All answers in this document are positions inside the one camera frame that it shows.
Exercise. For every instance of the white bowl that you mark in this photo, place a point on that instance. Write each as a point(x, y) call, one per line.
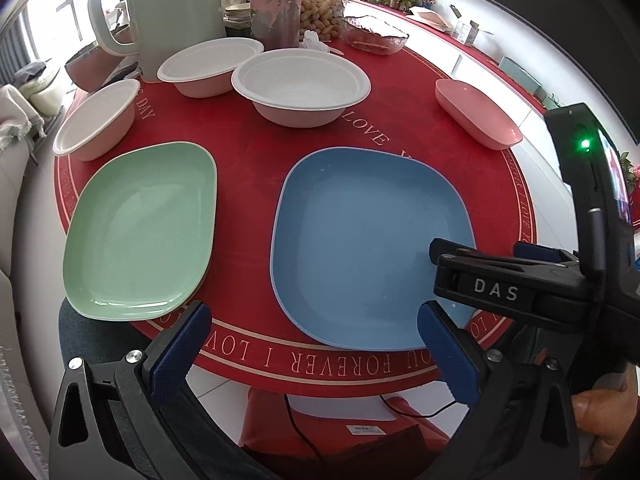
point(300, 80)
point(95, 115)
point(210, 60)

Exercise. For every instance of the person's right hand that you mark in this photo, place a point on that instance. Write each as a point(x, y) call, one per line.
point(605, 420)

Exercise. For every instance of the potted flower plant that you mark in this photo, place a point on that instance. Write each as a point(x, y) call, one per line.
point(631, 172)

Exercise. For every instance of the red stool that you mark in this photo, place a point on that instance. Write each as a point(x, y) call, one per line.
point(410, 435)

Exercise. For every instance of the white spoon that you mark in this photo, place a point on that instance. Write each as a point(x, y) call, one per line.
point(336, 51)

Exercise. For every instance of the green plate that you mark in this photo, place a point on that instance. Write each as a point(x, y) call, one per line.
point(140, 230)

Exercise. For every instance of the round red table mat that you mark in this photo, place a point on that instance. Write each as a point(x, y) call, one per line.
point(250, 170)

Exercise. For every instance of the crumpled white tissue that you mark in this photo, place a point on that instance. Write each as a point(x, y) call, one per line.
point(312, 40)

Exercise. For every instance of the clear jar of peanuts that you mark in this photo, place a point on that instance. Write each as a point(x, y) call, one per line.
point(320, 12)

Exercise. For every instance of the small white box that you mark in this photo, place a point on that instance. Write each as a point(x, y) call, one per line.
point(467, 32)

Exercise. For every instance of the blue plate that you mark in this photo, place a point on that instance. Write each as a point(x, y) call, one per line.
point(350, 240)

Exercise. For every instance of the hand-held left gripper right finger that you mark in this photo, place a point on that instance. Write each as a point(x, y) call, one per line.
point(445, 355)

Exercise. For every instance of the pink steel-lined bowl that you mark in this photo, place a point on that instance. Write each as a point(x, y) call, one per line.
point(85, 72)

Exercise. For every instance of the glass bowl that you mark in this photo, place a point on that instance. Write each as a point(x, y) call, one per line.
point(375, 35)

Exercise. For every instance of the brown envelope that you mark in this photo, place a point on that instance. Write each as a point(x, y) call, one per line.
point(427, 17)

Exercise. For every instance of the cream cushion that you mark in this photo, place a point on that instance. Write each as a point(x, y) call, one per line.
point(42, 90)

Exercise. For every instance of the white sofa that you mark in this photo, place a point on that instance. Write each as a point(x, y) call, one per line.
point(20, 220)

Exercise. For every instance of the pink plate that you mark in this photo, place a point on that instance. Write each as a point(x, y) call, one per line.
point(475, 112)

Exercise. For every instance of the pale green kettle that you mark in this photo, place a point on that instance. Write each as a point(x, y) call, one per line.
point(170, 10)

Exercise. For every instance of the pink water bottle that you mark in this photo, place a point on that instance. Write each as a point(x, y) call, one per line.
point(277, 5)

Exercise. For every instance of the grey curtain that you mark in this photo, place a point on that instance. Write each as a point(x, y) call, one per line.
point(12, 50)

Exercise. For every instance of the fringed white blanket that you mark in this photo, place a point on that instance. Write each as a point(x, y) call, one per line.
point(15, 115)

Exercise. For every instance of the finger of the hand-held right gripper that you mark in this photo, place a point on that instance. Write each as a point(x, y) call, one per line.
point(532, 251)
point(495, 287)

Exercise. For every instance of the dark teal chair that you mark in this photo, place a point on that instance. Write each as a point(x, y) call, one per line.
point(95, 335)

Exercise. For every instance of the teal box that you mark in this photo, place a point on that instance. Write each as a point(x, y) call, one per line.
point(520, 76)

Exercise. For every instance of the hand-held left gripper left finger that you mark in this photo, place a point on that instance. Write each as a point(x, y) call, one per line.
point(185, 342)

